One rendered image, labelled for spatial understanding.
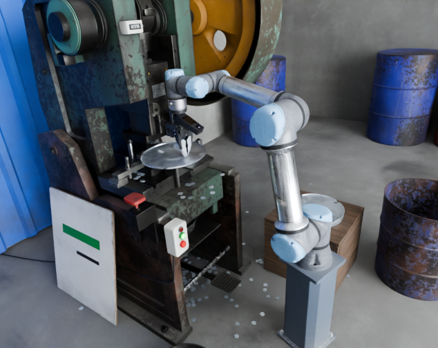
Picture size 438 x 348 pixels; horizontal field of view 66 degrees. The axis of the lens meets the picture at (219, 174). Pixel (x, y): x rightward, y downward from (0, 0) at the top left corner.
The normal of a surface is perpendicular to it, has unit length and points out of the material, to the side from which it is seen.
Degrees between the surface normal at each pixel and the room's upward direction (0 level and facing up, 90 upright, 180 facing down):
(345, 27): 90
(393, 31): 90
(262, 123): 83
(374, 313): 0
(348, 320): 0
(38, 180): 90
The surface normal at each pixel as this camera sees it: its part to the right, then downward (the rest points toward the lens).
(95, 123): 0.81, 0.22
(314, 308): -0.11, 0.44
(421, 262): -0.45, 0.44
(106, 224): -0.56, 0.19
